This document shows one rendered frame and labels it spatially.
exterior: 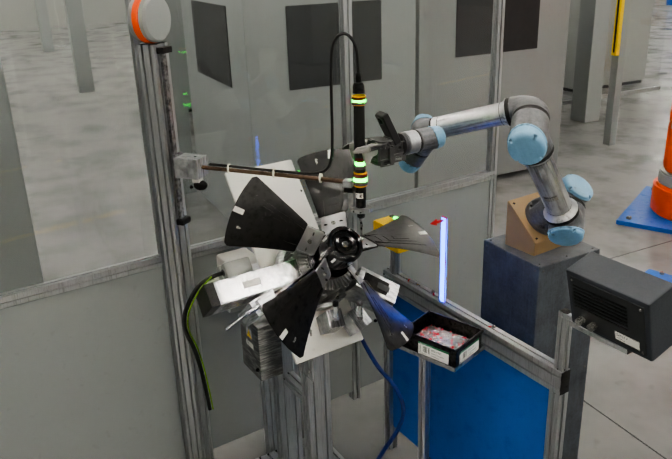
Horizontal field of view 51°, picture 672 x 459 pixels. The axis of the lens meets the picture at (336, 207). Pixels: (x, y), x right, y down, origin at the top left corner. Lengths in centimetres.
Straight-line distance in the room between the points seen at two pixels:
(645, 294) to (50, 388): 204
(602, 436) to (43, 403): 234
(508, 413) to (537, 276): 48
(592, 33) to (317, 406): 691
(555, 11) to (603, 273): 490
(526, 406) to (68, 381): 164
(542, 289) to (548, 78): 434
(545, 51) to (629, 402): 379
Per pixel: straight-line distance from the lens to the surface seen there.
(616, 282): 199
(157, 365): 295
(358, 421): 344
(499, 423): 261
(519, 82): 659
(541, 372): 233
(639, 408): 373
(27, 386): 283
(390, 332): 217
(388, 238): 230
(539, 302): 266
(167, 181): 250
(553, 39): 678
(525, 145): 220
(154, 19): 241
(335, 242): 216
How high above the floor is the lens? 208
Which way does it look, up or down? 20 degrees down
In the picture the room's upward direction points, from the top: 2 degrees counter-clockwise
